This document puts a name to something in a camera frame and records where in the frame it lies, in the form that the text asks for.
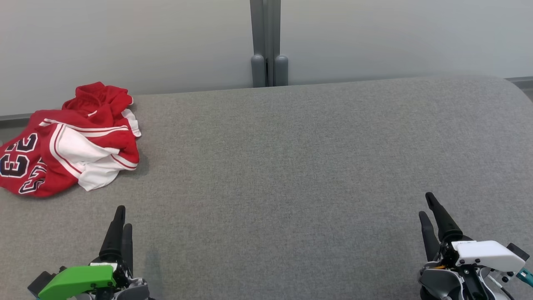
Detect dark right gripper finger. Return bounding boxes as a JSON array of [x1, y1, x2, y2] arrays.
[[418, 211, 441, 263], [425, 192, 464, 243]]

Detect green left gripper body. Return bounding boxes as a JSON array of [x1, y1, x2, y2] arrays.
[[37, 250, 134, 300]]

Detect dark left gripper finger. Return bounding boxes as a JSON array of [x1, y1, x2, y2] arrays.
[[99, 205, 126, 261], [122, 224, 134, 272]]

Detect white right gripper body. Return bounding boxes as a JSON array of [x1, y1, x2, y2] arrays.
[[437, 240, 526, 274]]

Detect red basketball jersey shirt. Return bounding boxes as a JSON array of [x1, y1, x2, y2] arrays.
[[0, 109, 140, 198]]

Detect red white-striped shorts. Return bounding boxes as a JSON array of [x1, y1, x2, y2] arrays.
[[62, 82, 142, 138]]

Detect grey fabric sofa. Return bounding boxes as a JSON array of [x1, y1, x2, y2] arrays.
[[0, 75, 533, 300]]

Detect grey baseboard strip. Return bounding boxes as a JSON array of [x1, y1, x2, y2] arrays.
[[505, 77, 533, 89], [0, 112, 35, 128]]

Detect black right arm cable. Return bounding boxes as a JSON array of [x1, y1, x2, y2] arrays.
[[479, 269, 517, 300]]

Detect teal right cable connector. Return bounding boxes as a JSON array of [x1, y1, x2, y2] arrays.
[[516, 269, 533, 288]]

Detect grey cylindrical post cap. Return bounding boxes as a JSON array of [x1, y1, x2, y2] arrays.
[[251, 54, 266, 88], [274, 55, 289, 86]]

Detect grey partition post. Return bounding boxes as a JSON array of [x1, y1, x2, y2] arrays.
[[249, 0, 282, 87]]

